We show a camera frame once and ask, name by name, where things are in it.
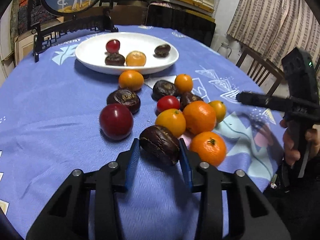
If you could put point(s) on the striped beige curtain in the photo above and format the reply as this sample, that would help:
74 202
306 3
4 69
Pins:
273 28

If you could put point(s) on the dark red plum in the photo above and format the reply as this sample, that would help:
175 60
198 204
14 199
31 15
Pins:
116 121
113 46

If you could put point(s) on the small red cherry tomato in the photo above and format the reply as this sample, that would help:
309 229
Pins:
167 102

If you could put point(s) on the black cabinet behind table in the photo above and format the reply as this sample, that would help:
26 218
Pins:
196 27

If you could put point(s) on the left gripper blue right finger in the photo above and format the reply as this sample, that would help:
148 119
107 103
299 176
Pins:
185 165

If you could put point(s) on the large orange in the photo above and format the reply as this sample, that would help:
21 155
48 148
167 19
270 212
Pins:
200 117
210 147

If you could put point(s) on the round embroidered deer screen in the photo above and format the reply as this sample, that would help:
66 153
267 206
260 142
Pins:
93 15

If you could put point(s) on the large orange front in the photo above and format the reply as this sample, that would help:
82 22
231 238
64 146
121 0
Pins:
210 147

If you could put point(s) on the small orange top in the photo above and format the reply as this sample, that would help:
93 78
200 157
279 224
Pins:
131 79

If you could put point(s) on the dark mangosteen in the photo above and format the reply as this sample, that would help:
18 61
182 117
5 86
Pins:
125 97
161 143
115 59
163 88
186 98

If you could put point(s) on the dark wooden chair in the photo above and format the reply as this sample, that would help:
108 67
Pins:
261 69

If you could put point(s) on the person's right hand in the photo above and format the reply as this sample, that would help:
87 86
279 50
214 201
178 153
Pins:
292 155

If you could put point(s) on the dark mangosteen front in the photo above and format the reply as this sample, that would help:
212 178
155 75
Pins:
115 59

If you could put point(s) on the small orange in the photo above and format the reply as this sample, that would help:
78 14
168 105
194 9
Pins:
131 79
184 83

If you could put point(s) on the blue patterned tablecloth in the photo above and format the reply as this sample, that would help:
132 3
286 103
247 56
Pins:
50 126

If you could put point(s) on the white thermos bottle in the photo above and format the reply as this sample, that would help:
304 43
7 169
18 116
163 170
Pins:
225 50

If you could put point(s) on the small yellow orange fruit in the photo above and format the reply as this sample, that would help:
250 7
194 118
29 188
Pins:
220 110

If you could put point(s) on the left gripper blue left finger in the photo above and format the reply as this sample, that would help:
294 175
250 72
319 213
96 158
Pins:
131 168

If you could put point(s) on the white round plate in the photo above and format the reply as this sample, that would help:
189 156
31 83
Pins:
160 54

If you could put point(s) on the small orange kumquat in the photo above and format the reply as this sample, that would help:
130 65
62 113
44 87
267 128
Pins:
173 120

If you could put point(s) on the pale yellow orange fruit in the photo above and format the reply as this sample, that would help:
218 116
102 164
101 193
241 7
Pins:
135 58

